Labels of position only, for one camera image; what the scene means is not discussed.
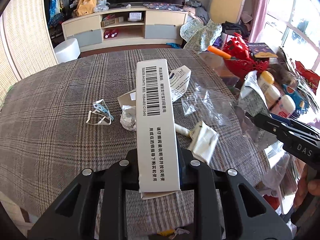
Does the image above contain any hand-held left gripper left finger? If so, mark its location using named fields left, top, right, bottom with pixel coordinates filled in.
left=27, top=150, right=140, bottom=240

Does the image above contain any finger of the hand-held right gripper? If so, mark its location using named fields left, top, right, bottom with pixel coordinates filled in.
left=254, top=114, right=298, bottom=143
left=269, top=113, right=320, bottom=140

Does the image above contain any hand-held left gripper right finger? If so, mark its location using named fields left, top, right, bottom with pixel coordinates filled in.
left=178, top=149, right=293, bottom=240

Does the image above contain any printed paper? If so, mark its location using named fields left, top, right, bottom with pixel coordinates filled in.
left=237, top=70, right=270, bottom=117

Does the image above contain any long white barcode box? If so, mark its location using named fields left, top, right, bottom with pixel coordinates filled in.
left=136, top=59, right=181, bottom=193

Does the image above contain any person's right hand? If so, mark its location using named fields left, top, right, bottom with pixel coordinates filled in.
left=294, top=165, right=320, bottom=208

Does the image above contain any white bottle pink label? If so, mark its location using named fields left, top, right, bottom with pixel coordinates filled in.
left=271, top=95, right=297, bottom=118

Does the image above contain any small white bottle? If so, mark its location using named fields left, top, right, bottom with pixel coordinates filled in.
left=262, top=84, right=282, bottom=108

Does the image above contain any blue snack packet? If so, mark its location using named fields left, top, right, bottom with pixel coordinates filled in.
left=282, top=84, right=309, bottom=110

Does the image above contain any folded white wrapper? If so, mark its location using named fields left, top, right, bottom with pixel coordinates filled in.
left=187, top=120, right=219, bottom=164

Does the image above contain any white plastic bag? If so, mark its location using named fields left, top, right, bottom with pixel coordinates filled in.
left=255, top=152, right=290, bottom=190

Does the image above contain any small white rolled paper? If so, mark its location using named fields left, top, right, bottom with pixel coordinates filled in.
left=174, top=124, right=192, bottom=137

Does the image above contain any crumpled white paper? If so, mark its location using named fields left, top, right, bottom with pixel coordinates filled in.
left=120, top=105, right=137, bottom=131

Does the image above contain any white bottle yellow cap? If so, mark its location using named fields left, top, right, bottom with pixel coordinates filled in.
left=257, top=71, right=275, bottom=88

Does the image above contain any red snack bag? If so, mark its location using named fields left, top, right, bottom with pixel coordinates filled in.
left=295, top=60, right=320, bottom=90

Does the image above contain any blue white torn packaging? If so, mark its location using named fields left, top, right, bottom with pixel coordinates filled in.
left=86, top=99, right=113, bottom=126

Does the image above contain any brown cardboard piece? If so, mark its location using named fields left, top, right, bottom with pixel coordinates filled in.
left=117, top=92, right=137, bottom=105

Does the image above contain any clear plastic bag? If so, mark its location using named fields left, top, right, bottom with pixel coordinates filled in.
left=180, top=90, right=237, bottom=120

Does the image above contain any dark blue book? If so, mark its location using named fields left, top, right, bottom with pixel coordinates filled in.
left=247, top=42, right=279, bottom=58

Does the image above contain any grey plaid tablecloth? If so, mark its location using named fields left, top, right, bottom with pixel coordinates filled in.
left=0, top=49, right=273, bottom=235

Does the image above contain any red plastic basket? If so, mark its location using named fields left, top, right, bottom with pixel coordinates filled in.
left=221, top=33, right=278, bottom=77

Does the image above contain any printed white leaflet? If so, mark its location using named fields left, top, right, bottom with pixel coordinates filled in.
left=169, top=65, right=192, bottom=103

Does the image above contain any black clothes pile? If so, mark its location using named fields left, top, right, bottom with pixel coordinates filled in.
left=221, top=21, right=249, bottom=39

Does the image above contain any window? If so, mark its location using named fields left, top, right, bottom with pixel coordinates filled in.
left=265, top=0, right=320, bottom=65

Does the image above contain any pink curtain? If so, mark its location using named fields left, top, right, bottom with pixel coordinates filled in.
left=240, top=0, right=269, bottom=40

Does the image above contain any floral patterned cloth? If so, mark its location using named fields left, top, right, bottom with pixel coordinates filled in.
left=180, top=19, right=223, bottom=52

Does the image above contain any white round stool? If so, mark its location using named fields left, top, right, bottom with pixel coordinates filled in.
left=54, top=38, right=81, bottom=63

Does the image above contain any covered standing air conditioner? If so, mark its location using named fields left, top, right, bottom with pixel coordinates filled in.
left=209, top=0, right=250, bottom=28

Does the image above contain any pile of grey clothes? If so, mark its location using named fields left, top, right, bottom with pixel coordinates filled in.
left=185, top=0, right=210, bottom=24

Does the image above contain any small cardboard box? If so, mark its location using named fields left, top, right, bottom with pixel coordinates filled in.
left=101, top=17, right=124, bottom=28

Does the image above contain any cream and grey TV cabinet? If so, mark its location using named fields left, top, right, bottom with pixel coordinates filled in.
left=61, top=2, right=189, bottom=53

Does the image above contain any small white device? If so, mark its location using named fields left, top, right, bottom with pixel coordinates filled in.
left=128, top=12, right=144, bottom=22

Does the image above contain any dark patterned cloth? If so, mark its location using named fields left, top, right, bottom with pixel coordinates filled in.
left=143, top=2, right=188, bottom=12

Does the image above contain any yellow plush bag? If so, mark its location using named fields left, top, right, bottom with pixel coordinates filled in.
left=75, top=0, right=97, bottom=17

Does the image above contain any bamboo folding screen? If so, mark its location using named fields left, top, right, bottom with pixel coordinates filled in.
left=0, top=0, right=59, bottom=105

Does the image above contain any blue patterned hanging bag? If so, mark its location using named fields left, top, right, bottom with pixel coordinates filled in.
left=49, top=0, right=62, bottom=25

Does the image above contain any orange handled tool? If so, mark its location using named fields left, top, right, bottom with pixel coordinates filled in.
left=207, top=45, right=238, bottom=60

